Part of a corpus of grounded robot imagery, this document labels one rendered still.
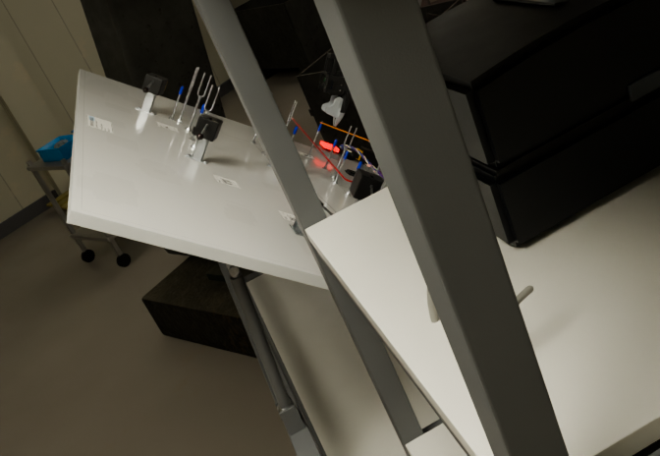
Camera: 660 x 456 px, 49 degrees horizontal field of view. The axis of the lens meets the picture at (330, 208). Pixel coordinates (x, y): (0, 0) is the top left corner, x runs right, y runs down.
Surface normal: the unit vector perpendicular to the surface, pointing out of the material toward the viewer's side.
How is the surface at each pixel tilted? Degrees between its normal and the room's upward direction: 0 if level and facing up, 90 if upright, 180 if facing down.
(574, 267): 0
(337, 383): 0
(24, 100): 90
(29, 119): 90
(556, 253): 0
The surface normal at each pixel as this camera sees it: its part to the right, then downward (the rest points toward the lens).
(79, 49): 0.66, 0.09
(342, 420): -0.37, -0.83
